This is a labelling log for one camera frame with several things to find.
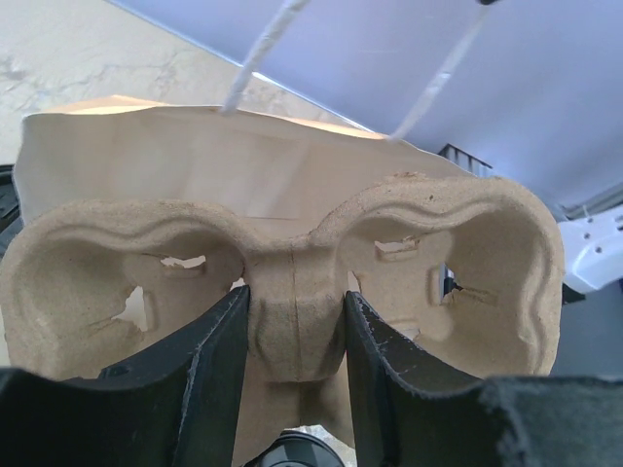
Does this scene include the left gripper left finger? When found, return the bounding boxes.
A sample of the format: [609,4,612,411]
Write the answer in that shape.
[1,286,250,466]

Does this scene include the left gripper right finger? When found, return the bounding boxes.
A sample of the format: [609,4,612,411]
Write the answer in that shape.
[344,292,622,466]

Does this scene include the black cup lid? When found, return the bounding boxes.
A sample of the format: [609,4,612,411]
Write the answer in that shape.
[244,430,345,467]

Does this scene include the brown cup carrier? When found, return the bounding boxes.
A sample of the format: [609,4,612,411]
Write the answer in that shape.
[1,174,565,464]

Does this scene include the brown paper bag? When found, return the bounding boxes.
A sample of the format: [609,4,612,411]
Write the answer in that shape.
[14,1,489,227]

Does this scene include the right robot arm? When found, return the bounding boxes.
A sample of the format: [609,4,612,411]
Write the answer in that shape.
[558,205,623,294]

